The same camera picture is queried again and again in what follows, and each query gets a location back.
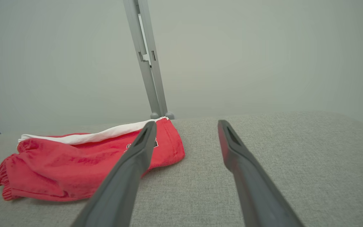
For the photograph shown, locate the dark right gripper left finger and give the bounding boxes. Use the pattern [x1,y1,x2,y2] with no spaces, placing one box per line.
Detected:
[71,121,158,227]

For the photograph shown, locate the red shorts with white panels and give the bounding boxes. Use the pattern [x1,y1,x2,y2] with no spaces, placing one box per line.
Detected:
[0,117,186,202]

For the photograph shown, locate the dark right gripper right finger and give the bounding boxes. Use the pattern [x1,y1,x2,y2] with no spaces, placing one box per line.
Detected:
[217,120,305,227]

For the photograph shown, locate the grey double partition post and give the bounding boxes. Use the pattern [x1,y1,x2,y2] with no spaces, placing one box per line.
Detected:
[123,0,175,120]

